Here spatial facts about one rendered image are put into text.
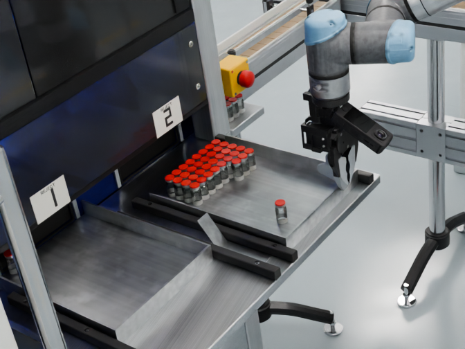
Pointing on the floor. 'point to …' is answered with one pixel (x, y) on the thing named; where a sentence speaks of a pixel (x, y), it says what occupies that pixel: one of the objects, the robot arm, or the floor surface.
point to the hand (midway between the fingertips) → (347, 184)
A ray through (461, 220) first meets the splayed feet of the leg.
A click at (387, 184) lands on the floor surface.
